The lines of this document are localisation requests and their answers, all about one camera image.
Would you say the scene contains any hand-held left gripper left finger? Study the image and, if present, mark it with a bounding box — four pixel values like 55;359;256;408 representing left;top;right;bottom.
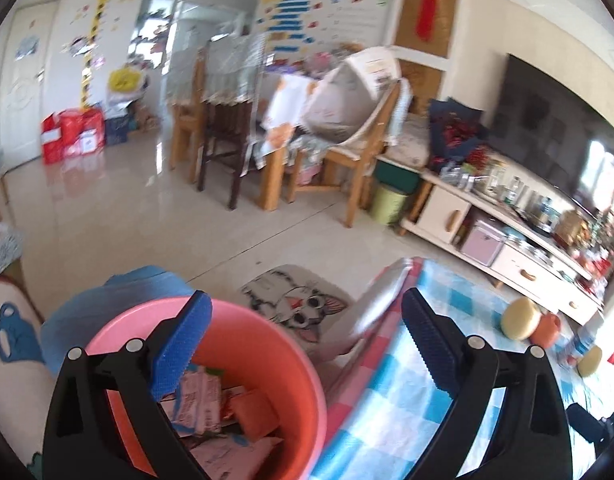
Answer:
42;290;214;480

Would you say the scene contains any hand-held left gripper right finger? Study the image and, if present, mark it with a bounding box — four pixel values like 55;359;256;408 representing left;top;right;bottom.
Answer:
401;287;572;480

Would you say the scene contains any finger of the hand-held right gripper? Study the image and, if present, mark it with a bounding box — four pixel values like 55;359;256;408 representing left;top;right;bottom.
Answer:
566;402;612;445

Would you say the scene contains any white printed foil pouch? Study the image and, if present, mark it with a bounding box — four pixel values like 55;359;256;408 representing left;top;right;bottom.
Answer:
169;365;225;436

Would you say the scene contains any pink red packet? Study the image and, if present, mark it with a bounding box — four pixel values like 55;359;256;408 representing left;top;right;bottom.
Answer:
227;387;282;438

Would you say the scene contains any pink plastic bucket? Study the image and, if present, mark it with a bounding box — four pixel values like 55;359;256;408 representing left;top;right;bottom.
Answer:
84;296;328;480

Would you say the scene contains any white printed packet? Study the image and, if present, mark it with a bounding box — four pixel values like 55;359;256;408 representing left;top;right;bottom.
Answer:
187;435;288;480

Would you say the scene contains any green trash bin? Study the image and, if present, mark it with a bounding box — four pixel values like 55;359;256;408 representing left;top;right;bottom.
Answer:
371;182;410;226

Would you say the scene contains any pink checkered cloth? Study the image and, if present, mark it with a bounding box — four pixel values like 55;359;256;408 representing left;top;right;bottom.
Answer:
312;257;428;461

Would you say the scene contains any blue stool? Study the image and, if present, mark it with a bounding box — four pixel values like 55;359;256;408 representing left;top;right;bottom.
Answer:
39;266;198;376

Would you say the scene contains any plastic water bottle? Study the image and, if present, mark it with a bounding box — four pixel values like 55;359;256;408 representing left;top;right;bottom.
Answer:
569;327;595;356

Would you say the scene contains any yellow pomelo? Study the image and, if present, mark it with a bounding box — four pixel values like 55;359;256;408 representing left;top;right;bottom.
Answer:
501;296;540;342

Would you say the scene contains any blue checkered tablecloth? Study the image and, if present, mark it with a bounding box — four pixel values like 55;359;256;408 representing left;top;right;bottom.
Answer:
312;260;614;480

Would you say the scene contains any pink case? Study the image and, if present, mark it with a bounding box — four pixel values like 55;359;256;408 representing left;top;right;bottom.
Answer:
461;220;508;267

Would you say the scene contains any cat print floor mat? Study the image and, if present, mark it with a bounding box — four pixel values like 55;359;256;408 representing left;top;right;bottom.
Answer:
237;265;352;346

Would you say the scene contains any white TV cabinet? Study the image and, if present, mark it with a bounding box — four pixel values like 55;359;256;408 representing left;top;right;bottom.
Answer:
399;167;608;326

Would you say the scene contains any teapot print sofa cover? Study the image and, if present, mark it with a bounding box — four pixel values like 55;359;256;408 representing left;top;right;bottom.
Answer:
0;275;55;471

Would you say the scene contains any row of glass jars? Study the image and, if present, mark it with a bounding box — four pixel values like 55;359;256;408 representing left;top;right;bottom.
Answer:
439;157;562;231

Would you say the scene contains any glass kettle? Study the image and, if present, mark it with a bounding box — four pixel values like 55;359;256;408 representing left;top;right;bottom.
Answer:
527;200;562;236

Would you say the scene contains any dark green box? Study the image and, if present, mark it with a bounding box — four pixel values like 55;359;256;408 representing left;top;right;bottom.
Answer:
374;157;422;193

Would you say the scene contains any light wooden chair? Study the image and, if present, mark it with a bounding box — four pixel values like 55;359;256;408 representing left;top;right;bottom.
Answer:
169;50;208;183
287;80;402;228

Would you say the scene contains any gold ornament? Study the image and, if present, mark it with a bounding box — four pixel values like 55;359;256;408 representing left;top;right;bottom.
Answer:
554;210;588;246

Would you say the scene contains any artificial flower bunch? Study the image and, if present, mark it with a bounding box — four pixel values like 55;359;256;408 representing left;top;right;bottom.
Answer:
587;212;614;271

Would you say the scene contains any grey lace cover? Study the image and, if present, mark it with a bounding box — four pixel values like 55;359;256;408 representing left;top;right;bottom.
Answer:
0;222;25;276

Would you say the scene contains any pink bag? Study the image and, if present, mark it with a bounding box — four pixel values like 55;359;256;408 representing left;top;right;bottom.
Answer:
294;160;322;186

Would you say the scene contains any dark wrapped bouquet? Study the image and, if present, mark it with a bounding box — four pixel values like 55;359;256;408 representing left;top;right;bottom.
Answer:
427;99;490;176

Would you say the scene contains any blue box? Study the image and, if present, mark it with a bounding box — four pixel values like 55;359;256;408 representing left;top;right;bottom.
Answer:
104;110;132;146

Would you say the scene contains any dark wooden chair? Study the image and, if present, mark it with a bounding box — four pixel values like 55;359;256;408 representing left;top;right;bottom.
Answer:
197;100;258;211

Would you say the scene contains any green lace chair cover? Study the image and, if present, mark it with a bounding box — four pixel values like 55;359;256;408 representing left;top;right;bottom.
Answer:
387;77;412;143

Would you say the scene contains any red gift box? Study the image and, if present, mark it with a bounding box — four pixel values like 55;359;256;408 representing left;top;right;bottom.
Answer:
62;109;106;153
41;112;82;165

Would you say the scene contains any black television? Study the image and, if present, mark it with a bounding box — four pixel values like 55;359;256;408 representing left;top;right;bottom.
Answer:
487;54;614;216

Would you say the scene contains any white orange-print tablecloth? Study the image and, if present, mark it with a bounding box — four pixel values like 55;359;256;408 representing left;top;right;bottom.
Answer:
259;72;318;156

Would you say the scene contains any yellow bag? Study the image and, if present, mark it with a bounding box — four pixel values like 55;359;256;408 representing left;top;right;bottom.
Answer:
108;67;142;93

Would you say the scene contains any green lace tablecloth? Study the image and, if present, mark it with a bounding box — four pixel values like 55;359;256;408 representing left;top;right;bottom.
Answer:
167;35;268;106

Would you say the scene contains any white door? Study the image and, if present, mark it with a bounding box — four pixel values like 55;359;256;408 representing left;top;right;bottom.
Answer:
0;0;60;171

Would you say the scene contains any cork board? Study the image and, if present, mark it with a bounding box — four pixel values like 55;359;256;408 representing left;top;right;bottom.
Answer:
392;0;460;61

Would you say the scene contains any cluttered shelf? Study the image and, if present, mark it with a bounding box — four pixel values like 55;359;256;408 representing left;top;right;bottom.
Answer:
132;0;178;66

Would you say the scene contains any giraffe height sticker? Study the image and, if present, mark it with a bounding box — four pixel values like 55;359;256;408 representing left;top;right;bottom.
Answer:
79;0;122;111

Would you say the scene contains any red knot hanging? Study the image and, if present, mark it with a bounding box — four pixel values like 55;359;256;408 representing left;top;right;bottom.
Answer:
401;0;466;43

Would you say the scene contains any blue wall sticker chart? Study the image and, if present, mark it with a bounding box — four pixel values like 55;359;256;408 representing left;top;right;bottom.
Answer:
257;0;392;56

